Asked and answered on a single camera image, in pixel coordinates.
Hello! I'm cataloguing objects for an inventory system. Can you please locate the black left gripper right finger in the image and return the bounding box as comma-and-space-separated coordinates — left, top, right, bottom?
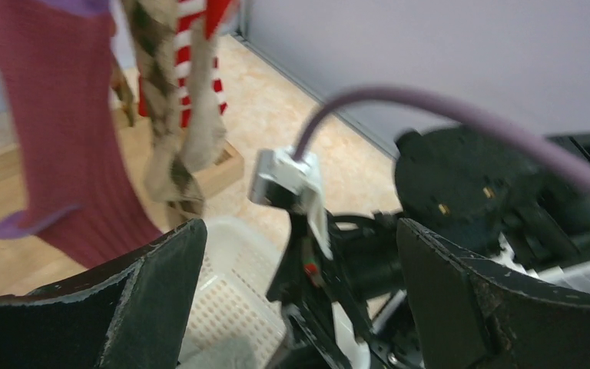
397, 219, 590, 368

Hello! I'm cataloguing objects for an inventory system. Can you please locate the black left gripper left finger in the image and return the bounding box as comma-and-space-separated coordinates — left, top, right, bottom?
0, 220, 207, 368

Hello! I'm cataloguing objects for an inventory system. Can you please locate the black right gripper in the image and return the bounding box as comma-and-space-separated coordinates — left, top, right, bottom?
266, 212, 417, 368

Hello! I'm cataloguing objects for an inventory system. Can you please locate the white perforated plastic basket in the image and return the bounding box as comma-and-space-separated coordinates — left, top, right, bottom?
185, 217, 284, 368

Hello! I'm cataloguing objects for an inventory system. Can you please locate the maroon purple sock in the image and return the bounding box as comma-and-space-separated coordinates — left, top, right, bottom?
0, 1, 161, 268

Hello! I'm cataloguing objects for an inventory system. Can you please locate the brown argyle sock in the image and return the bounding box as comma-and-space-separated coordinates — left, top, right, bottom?
121, 0, 205, 222

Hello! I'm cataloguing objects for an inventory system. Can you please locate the grey striped sock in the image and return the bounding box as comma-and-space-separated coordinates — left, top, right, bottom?
177, 336, 258, 369

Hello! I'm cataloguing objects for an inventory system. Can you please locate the beige sock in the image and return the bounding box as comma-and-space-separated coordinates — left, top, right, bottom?
180, 20, 227, 172

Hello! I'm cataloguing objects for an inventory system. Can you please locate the red white striped sock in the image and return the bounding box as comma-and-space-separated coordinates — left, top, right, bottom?
124, 1, 232, 136

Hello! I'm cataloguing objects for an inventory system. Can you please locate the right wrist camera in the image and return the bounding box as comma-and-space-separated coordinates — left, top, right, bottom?
248, 146, 333, 260

